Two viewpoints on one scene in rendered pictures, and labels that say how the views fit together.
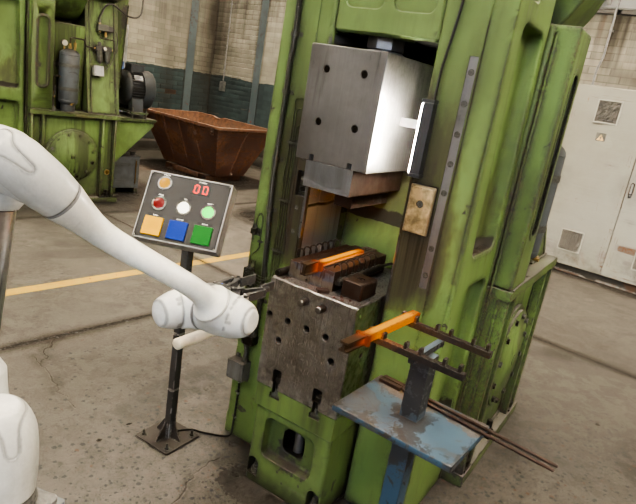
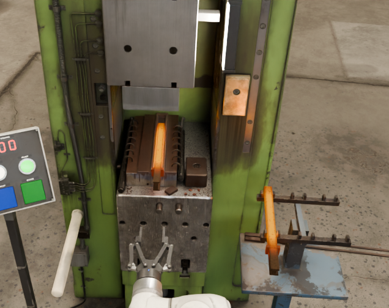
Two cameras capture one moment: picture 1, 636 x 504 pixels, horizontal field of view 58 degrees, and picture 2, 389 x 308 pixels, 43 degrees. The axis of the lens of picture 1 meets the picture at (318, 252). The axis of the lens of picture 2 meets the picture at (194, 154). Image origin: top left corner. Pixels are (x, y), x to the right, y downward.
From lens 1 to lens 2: 1.14 m
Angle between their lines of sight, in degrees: 36
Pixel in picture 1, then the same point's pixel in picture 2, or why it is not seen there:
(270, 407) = not seen: hidden behind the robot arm
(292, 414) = (164, 280)
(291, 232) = (101, 138)
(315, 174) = (136, 98)
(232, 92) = not seen: outside the picture
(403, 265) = (225, 140)
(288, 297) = (139, 206)
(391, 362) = (226, 208)
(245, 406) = (92, 276)
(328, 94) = (134, 21)
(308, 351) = (170, 238)
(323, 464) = not seen: hidden behind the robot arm
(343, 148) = (164, 69)
